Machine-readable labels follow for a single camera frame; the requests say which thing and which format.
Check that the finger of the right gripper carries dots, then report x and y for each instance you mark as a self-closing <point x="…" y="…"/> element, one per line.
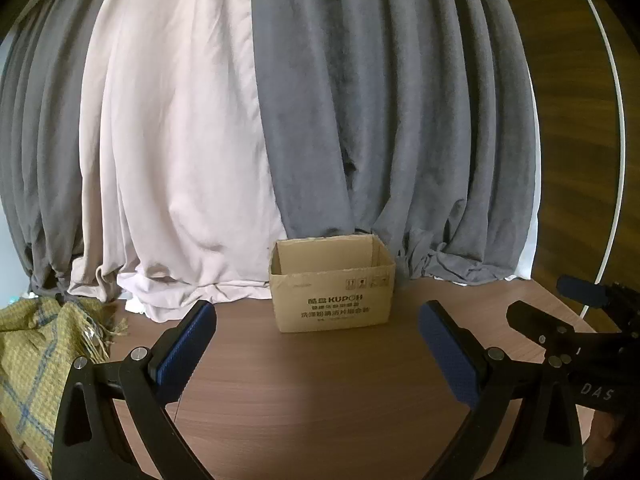
<point x="552" y="334"/>
<point x="597" y="295"/>

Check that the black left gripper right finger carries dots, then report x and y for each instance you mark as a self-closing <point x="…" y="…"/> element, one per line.
<point x="545" y="440"/>

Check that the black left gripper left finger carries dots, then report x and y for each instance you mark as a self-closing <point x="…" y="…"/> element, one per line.
<point x="89" y="442"/>

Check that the person's right hand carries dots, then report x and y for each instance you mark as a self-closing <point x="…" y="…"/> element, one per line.
<point x="600" y="443"/>

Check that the yellow plaid blanket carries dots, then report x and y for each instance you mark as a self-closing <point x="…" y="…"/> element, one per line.
<point x="40" y="338"/>

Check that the brown cardboard box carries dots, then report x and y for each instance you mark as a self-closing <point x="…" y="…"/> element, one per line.
<point x="331" y="283"/>

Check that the white curtain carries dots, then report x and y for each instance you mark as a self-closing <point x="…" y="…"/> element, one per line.
<point x="177" y="197"/>

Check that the grey curtain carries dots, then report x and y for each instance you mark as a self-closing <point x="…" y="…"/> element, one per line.
<point x="413" y="120"/>

